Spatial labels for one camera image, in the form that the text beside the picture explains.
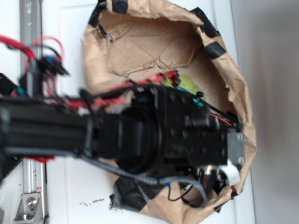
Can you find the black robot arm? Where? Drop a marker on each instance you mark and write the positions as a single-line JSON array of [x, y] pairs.
[[160, 126]]

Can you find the green plush toy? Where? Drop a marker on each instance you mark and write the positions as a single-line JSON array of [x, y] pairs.
[[182, 85]]

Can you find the metal corner bracket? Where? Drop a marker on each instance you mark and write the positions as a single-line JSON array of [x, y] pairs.
[[31, 210]]

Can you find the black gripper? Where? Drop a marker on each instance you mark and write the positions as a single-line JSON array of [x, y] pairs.
[[196, 134]]

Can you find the aluminium extrusion rail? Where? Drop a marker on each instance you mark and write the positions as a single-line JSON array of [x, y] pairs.
[[34, 172]]

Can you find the crumpled brown paper bag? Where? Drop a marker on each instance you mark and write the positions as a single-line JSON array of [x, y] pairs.
[[136, 39]]

